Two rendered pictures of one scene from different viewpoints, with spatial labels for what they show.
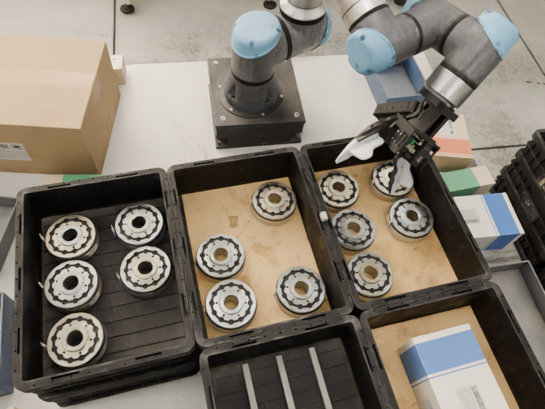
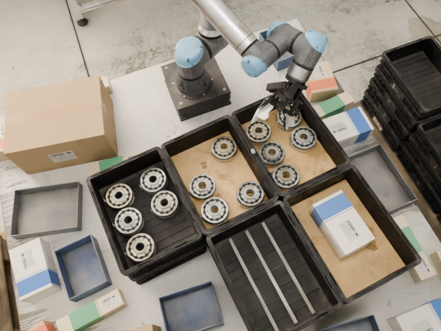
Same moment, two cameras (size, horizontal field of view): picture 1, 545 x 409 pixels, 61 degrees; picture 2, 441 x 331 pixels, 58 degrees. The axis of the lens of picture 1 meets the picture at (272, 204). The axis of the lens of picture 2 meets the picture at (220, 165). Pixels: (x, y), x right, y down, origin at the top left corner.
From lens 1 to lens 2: 54 cm
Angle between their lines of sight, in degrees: 6
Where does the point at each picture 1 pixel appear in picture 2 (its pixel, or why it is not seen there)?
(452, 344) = (334, 202)
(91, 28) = (62, 44)
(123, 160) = (128, 142)
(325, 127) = (244, 89)
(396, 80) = not seen: hidden behind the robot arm
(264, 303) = (232, 205)
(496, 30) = (314, 41)
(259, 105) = (200, 89)
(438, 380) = (329, 222)
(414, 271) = (311, 167)
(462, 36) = (299, 46)
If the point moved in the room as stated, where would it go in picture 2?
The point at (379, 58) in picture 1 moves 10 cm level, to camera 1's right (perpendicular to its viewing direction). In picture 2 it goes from (258, 69) to (291, 67)
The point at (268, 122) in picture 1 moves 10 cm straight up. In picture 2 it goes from (208, 99) to (206, 85)
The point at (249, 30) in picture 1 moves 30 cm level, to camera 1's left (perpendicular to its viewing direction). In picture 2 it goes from (184, 51) to (109, 58)
